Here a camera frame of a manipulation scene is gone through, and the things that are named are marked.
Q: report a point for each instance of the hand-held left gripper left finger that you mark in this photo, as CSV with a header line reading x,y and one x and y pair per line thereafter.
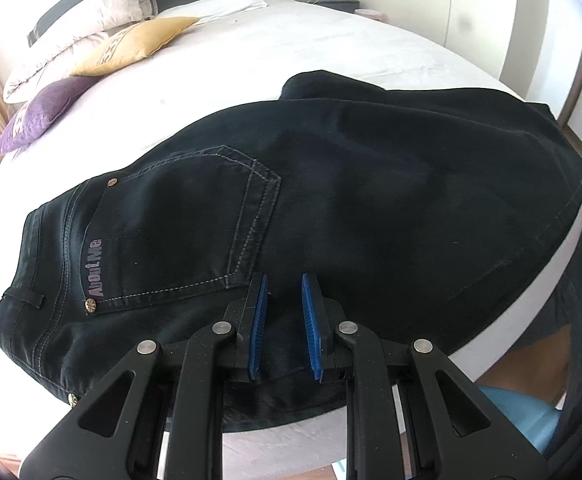
x,y
258,325

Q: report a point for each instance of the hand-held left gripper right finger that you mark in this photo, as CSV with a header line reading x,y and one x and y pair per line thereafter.
x,y
312,330

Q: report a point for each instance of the black denim pants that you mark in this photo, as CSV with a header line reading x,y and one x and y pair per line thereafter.
x,y
346,185

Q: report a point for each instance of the person's leg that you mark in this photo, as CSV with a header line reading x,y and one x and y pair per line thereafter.
x,y
531,365

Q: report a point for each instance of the white wardrobe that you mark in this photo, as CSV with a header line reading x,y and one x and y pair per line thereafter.
x,y
421,0

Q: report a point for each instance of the bed with white sheet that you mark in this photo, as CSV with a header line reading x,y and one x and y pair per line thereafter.
x,y
271,50

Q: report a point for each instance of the yellow cushion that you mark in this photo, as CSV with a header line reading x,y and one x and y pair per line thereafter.
x,y
136,45

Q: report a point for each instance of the purple cushion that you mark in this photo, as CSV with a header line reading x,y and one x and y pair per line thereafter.
x,y
46,105

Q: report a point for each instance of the grey nightstand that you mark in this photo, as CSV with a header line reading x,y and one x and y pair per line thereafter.
x,y
336,4

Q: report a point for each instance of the white pillow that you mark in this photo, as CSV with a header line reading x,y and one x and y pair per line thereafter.
x,y
211,5

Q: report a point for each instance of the folded beige duvet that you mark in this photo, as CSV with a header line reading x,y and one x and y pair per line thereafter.
x,y
96,10

